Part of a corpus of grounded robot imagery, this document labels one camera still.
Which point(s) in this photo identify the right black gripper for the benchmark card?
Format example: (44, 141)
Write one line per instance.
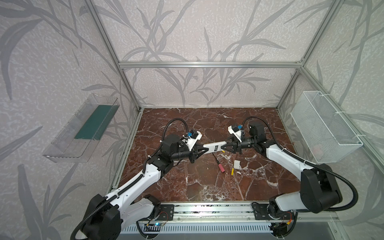
(237, 145)

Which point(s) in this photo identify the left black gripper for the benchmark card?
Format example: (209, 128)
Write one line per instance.
(193, 153)

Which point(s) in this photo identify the red white remote control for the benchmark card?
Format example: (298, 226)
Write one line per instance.
(214, 147)

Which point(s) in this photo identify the white battery cover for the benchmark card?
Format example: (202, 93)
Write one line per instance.
(237, 165)

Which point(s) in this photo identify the red handled screwdriver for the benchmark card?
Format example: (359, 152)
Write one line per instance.
(222, 169)

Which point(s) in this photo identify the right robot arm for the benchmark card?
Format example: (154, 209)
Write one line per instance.
(321, 189)

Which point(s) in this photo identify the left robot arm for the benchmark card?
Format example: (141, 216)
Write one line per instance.
(106, 216)

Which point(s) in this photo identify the green mat in shelf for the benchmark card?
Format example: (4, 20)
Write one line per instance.
(97, 123)

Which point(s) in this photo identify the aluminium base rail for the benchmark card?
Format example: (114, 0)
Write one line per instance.
(195, 212)

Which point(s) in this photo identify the aluminium frame crossbar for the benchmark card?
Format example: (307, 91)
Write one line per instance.
(128, 65)

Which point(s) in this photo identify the white wire mesh basket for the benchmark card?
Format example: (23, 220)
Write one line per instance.
(327, 134)

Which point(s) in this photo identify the clear plastic wall shelf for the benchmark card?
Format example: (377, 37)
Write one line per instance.
(77, 141)

